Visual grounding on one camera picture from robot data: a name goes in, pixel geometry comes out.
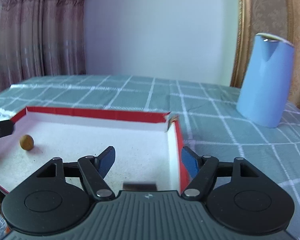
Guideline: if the red shallow cardboard box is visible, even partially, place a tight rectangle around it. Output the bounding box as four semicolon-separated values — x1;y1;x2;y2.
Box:
0;107;189;192

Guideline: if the light blue electric kettle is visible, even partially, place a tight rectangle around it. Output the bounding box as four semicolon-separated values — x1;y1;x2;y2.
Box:
236;33;294;128

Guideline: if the pink patterned curtain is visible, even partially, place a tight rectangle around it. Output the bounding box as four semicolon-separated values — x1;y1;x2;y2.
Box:
0;0;86;92

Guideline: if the gold padded headboard frame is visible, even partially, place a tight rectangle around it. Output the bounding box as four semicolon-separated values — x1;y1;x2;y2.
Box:
230;0;300;109

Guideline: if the brown longan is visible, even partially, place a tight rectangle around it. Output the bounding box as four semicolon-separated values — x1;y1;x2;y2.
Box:
19;134;34;151

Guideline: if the dark eggplant piece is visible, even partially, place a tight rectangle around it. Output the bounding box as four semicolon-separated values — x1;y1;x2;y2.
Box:
122;181;158;192

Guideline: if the green checked tablecloth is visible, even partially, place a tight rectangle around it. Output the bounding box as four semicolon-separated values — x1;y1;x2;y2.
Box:
0;75;300;239

